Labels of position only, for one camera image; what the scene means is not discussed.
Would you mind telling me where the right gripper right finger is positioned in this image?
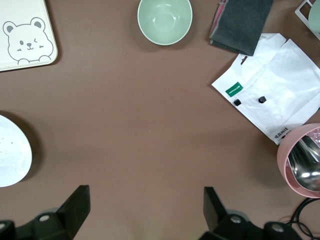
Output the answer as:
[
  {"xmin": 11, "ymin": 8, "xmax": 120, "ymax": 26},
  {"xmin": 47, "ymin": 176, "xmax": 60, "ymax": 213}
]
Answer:
[{"xmin": 199, "ymin": 186, "xmax": 266, "ymax": 240}]

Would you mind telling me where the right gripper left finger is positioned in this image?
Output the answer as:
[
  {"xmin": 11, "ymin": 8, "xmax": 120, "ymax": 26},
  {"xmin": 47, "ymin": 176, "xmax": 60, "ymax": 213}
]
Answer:
[{"xmin": 15, "ymin": 185, "xmax": 91, "ymax": 240}]

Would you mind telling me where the white round plate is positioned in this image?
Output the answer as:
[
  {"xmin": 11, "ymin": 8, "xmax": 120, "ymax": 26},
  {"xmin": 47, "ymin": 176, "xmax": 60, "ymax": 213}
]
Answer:
[{"xmin": 0, "ymin": 114, "xmax": 33, "ymax": 188}]

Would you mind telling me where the pink bowl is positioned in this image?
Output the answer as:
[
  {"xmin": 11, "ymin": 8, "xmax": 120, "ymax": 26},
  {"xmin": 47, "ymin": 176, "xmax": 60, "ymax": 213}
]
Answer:
[{"xmin": 276, "ymin": 122, "xmax": 320, "ymax": 199}]

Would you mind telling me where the white plastic bag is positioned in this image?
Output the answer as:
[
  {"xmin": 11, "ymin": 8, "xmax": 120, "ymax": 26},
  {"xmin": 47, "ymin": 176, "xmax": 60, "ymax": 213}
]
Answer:
[{"xmin": 211, "ymin": 32, "xmax": 320, "ymax": 146}]

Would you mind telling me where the dark grey folded cloth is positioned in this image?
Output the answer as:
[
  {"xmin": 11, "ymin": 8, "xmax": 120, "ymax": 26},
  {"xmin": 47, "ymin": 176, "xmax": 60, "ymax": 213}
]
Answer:
[{"xmin": 208, "ymin": 0, "xmax": 275, "ymax": 57}]

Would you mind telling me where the cream bear print tray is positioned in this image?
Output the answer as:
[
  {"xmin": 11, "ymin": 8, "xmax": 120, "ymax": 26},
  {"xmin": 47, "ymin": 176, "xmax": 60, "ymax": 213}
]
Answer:
[{"xmin": 0, "ymin": 0, "xmax": 59, "ymax": 73}]

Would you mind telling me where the pale green bowl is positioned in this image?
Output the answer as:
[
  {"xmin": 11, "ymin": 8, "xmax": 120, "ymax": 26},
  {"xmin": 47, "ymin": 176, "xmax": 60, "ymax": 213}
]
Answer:
[{"xmin": 137, "ymin": 0, "xmax": 194, "ymax": 46}]

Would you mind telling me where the pale green cup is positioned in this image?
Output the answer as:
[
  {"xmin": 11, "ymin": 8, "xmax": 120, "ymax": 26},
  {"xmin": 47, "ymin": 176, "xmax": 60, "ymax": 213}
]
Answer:
[{"xmin": 307, "ymin": 3, "xmax": 320, "ymax": 35}]

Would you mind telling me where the coiled black cable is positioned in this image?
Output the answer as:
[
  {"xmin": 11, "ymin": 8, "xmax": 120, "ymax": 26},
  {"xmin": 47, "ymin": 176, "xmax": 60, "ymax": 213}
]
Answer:
[{"xmin": 279, "ymin": 197, "xmax": 320, "ymax": 240}]

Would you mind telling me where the white wire cup rack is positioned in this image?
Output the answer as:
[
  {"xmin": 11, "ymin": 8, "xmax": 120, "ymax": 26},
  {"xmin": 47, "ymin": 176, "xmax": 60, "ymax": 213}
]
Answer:
[{"xmin": 294, "ymin": 0, "xmax": 320, "ymax": 41}]

